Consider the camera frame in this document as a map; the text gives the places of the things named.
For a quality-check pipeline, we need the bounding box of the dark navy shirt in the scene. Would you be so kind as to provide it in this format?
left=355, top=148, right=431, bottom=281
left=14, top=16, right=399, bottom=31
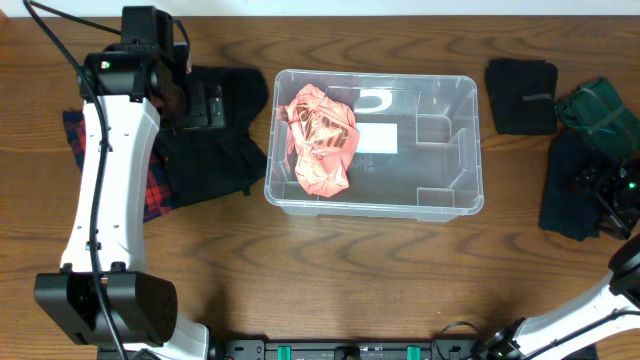
left=538, top=129, right=613, bottom=242

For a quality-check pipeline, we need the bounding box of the dark green shirt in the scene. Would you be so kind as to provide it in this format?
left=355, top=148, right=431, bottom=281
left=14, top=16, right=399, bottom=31
left=556, top=78, right=639, bottom=160

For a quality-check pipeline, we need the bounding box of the pink shirt with gold letters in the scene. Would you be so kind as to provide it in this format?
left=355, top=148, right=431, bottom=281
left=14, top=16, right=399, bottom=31
left=284, top=84, right=360, bottom=197

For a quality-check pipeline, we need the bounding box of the black shirt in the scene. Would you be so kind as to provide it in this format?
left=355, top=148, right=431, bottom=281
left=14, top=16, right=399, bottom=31
left=485, top=58, right=558, bottom=135

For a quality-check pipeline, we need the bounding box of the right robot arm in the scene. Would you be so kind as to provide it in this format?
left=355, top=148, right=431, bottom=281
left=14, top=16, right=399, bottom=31
left=473, top=159, right=639, bottom=359

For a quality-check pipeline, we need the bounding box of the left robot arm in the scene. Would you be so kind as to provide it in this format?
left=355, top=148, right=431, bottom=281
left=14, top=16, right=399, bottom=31
left=34, top=6, right=224, bottom=359

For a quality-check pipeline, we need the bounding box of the large black folded garment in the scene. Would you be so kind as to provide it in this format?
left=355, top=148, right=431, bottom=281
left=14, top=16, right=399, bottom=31
left=152, top=66, right=269, bottom=209

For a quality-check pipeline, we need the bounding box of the red navy plaid shirt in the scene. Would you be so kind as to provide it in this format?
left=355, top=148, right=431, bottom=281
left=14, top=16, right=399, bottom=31
left=62, top=110, right=176, bottom=222

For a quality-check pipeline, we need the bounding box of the white label in bin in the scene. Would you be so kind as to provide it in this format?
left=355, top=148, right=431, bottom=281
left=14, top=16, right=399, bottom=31
left=356, top=122, right=398, bottom=154

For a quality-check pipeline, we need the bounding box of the clear plastic storage bin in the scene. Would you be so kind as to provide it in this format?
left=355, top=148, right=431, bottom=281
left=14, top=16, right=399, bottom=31
left=264, top=69, right=484, bottom=222

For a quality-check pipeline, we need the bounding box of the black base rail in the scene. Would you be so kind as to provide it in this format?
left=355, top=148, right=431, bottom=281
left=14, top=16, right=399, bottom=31
left=209, top=340, right=483, bottom=360

